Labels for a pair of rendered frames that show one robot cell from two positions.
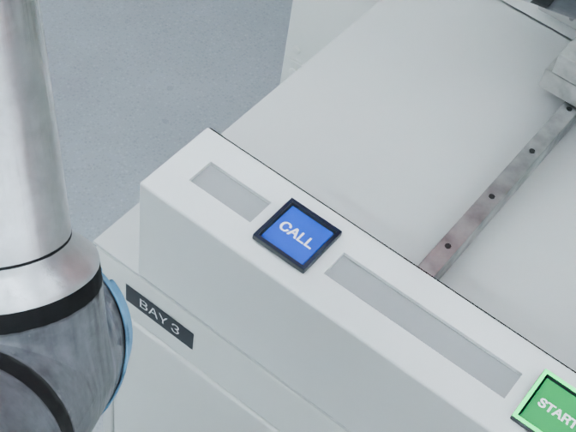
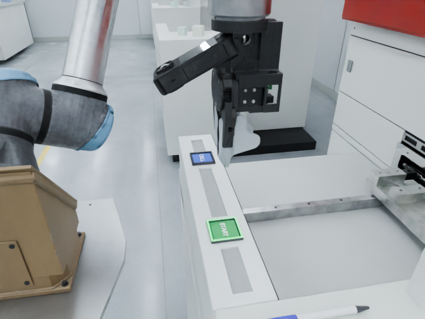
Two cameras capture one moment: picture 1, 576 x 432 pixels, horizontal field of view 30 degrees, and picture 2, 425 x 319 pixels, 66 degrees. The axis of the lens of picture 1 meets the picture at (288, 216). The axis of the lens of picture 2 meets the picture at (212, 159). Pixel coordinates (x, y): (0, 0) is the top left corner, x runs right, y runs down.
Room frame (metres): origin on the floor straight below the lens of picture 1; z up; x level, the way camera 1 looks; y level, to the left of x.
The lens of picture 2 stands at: (0.15, -0.56, 1.35)
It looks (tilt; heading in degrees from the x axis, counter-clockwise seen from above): 30 degrees down; 51
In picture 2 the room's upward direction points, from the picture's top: straight up
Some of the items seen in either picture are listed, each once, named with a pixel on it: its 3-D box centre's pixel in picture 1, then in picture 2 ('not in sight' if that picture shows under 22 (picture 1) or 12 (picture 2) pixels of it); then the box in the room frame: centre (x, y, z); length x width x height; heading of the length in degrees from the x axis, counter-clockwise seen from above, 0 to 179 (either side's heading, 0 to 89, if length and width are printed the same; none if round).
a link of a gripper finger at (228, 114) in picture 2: not in sight; (226, 116); (0.43, -0.25, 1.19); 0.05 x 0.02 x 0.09; 61
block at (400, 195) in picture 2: not in sight; (408, 193); (0.92, -0.37, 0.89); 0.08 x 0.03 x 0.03; 151
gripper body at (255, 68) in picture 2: not in sight; (243, 66); (0.46, -0.25, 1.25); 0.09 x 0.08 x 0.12; 151
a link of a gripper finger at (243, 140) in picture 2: not in sight; (240, 143); (0.45, -0.26, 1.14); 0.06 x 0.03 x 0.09; 151
